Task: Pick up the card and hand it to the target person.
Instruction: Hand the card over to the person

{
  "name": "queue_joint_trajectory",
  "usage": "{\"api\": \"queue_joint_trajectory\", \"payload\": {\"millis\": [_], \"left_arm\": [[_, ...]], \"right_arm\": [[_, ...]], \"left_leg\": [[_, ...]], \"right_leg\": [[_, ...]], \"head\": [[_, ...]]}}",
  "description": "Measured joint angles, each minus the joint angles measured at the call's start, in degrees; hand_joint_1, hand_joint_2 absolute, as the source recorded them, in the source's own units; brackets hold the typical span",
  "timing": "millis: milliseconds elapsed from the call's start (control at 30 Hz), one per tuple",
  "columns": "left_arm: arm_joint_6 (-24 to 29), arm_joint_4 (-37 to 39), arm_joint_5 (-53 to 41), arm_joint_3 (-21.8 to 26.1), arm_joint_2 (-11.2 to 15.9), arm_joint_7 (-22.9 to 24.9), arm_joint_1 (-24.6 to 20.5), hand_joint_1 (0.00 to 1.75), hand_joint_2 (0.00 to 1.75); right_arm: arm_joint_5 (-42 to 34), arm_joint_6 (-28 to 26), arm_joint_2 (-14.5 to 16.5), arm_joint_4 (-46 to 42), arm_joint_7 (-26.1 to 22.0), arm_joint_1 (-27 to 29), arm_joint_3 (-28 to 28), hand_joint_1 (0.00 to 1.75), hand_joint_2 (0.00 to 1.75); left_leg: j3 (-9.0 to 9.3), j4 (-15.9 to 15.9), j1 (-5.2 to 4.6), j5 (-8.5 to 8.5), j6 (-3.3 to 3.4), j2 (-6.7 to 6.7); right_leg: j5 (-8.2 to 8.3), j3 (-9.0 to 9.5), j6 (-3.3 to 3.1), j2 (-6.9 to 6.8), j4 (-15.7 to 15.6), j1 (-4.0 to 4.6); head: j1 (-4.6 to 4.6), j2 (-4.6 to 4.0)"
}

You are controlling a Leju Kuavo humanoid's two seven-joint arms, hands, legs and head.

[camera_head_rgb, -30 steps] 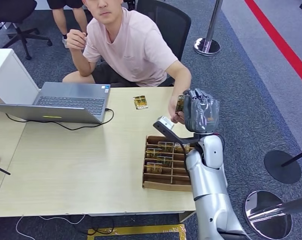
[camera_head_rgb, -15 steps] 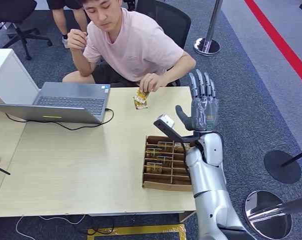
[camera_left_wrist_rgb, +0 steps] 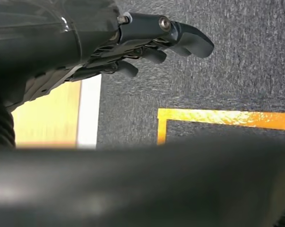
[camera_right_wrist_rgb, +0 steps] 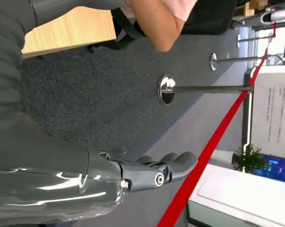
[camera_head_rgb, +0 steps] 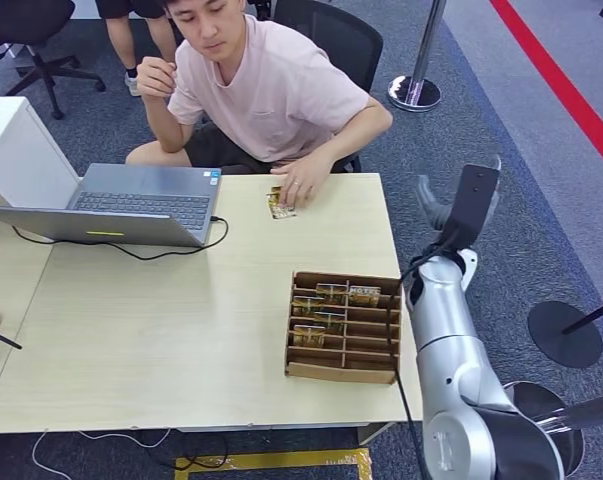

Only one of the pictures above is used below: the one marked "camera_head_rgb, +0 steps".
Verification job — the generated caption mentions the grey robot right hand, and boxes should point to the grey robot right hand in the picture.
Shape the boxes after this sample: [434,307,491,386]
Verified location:
[414,155,502,232]

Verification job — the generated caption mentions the white floor cable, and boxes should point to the white floor cable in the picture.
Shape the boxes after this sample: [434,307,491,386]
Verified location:
[31,427,172,480]

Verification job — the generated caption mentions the person's right hand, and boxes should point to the person's right hand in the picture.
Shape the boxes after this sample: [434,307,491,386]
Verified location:
[136,56,178,101]

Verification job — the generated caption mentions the black swivel office chair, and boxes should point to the black swivel office chair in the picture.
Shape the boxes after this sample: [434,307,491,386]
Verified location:
[0,0,107,122]

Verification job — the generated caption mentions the person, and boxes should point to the person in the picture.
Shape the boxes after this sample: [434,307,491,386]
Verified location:
[126,0,395,210]

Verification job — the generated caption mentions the grey laptop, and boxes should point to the grey laptop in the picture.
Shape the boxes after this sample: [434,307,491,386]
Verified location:
[0,162,223,250]

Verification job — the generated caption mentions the black base stanchion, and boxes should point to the black base stanchion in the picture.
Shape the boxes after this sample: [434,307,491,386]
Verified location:
[527,294,603,370]

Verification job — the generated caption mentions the yellow floor tape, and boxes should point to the yellow floor tape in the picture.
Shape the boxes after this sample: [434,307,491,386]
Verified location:
[173,448,373,480]

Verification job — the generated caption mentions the chrome stanchion post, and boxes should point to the chrome stanchion post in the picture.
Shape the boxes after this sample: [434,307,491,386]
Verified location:
[386,0,448,114]

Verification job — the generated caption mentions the black laptop cable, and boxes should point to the black laptop cable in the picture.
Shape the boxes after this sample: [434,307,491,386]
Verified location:
[10,216,229,263]

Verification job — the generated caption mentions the red floor tape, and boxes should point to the red floor tape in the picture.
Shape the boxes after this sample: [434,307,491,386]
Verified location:
[488,0,603,181]

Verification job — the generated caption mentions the black floor cable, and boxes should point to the black floor cable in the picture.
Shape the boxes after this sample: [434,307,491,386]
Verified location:
[146,433,229,473]

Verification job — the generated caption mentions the person's left hand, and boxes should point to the person's left hand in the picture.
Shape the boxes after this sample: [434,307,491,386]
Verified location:
[269,157,328,210]

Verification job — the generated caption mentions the chrome stanchion with mirror base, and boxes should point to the chrome stanchion with mirror base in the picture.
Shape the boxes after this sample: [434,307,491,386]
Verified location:
[503,380,603,478]

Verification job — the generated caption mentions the black mesh office chair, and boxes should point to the black mesh office chair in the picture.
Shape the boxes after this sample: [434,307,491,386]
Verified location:
[273,0,385,175]

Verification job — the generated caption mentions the white box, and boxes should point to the white box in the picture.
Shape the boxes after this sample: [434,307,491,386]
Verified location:
[0,96,81,211]

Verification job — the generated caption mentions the black rod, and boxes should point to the black rod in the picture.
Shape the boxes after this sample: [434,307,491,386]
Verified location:
[0,326,23,352]

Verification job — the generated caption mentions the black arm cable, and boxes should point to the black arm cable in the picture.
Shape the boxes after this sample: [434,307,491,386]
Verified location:
[385,228,459,480]

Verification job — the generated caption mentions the cardboard card holder box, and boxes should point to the cardboard card holder box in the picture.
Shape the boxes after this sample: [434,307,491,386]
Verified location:
[284,270,403,386]

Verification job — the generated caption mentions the white table leg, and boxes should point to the white table leg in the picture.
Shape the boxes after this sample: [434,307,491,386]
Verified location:
[355,421,397,446]

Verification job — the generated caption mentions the standing person's legs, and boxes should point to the standing person's legs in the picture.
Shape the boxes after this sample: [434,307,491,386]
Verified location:
[94,0,178,99]

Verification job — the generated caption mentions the gold card with HOTEL print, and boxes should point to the gold card with HOTEL print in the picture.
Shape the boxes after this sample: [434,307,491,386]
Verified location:
[348,285,382,309]

